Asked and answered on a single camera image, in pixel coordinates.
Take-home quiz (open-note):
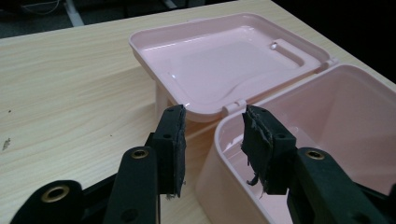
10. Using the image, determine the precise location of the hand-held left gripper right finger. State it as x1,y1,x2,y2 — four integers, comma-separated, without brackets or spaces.
241,105,297,196

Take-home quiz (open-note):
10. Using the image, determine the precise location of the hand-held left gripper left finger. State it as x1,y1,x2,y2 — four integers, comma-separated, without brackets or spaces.
145,104,188,199

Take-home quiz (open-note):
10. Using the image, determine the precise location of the pink plastic storage box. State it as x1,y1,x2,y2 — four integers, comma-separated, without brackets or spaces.
128,12,396,224

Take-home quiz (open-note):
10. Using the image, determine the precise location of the thin pale cable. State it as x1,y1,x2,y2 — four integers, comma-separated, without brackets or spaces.
21,0,62,16

